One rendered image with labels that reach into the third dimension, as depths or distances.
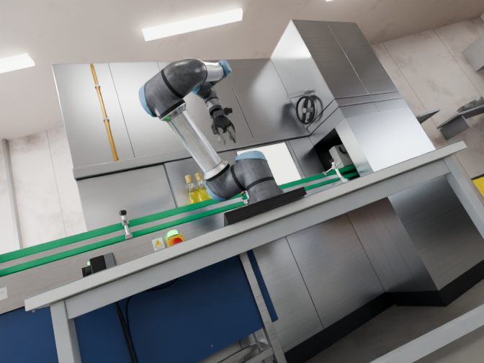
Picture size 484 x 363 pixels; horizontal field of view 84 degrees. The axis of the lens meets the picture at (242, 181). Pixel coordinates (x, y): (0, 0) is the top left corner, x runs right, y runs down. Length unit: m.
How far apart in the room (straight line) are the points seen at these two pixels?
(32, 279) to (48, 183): 3.45
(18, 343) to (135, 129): 1.16
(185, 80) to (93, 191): 0.91
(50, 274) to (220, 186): 0.71
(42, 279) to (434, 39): 6.92
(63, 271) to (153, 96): 0.74
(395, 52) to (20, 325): 6.24
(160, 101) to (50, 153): 3.91
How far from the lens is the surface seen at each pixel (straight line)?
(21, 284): 1.30
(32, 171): 4.85
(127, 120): 1.86
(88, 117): 1.88
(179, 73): 0.98
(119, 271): 0.93
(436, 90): 6.22
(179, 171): 1.68
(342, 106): 2.02
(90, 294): 1.00
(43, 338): 1.29
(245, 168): 1.01
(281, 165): 1.93
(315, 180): 1.81
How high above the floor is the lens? 0.63
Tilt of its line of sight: 15 degrees up
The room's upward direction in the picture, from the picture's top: 21 degrees counter-clockwise
